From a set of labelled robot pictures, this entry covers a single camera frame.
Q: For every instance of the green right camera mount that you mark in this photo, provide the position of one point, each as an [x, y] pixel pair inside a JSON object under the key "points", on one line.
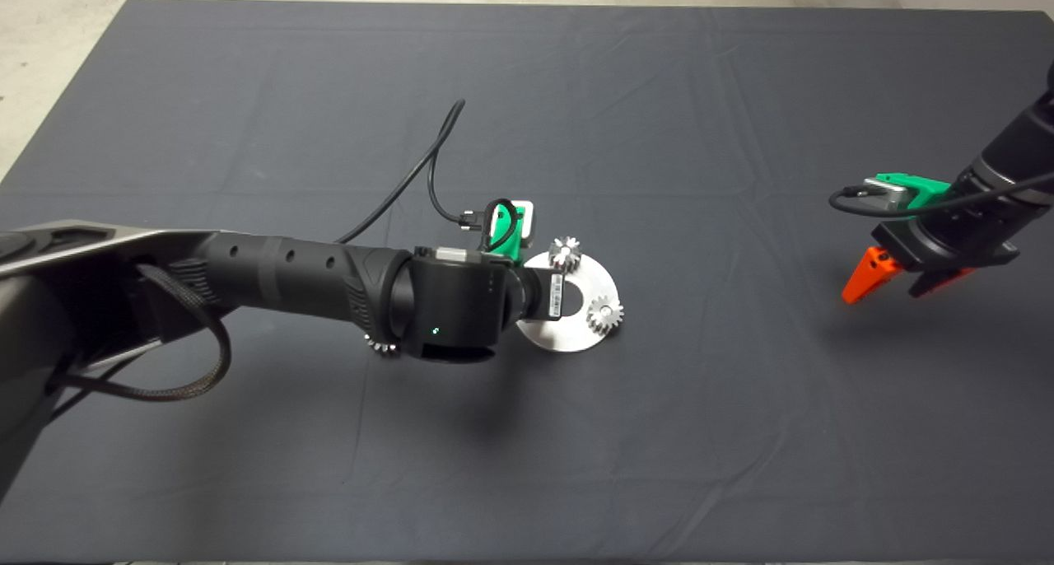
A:
{"points": [[918, 190]]}

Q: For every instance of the dark grey table cloth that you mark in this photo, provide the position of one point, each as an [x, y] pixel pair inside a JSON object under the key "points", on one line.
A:
{"points": [[741, 425]]}

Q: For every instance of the large steel gear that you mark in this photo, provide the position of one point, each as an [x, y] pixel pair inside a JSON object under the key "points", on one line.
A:
{"points": [[383, 347]]}

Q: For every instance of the round metal plate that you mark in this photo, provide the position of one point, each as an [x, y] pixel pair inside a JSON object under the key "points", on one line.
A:
{"points": [[576, 334]]}

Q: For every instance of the small steel gear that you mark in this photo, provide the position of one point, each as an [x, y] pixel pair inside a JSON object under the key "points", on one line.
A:
{"points": [[565, 256], [604, 316]]}

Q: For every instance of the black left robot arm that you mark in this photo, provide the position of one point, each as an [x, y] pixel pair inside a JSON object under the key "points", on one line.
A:
{"points": [[288, 281]]}

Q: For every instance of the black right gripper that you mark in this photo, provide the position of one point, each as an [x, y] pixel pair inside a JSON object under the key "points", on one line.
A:
{"points": [[947, 240]]}

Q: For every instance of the green left camera mount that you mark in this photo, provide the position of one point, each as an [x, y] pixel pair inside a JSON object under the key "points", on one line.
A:
{"points": [[504, 235]]}

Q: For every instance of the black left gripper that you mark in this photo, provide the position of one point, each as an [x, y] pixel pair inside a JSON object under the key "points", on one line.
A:
{"points": [[547, 293]]}

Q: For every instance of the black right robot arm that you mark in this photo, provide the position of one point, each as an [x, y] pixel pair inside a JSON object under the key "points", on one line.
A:
{"points": [[1013, 149]]}

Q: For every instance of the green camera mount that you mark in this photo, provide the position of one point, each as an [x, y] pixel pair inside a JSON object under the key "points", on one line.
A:
{"points": [[918, 190], [504, 235]]}

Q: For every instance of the silver right camera box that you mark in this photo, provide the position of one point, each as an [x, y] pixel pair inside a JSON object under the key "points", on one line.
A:
{"points": [[889, 193]]}

